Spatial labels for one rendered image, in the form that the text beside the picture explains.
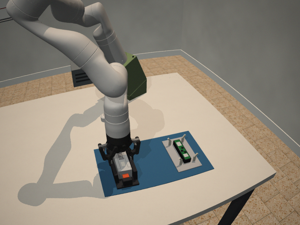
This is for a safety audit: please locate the blue flat mat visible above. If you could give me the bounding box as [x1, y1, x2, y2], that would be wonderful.
[94, 131, 214, 197]

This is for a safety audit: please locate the grey rectangular cover with black slots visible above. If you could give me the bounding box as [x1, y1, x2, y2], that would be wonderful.
[113, 152, 132, 179]

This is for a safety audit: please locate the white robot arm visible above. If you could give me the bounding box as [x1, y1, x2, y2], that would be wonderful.
[6, 0, 130, 139]

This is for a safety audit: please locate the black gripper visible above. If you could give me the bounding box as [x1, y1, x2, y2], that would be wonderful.
[98, 132, 141, 166]

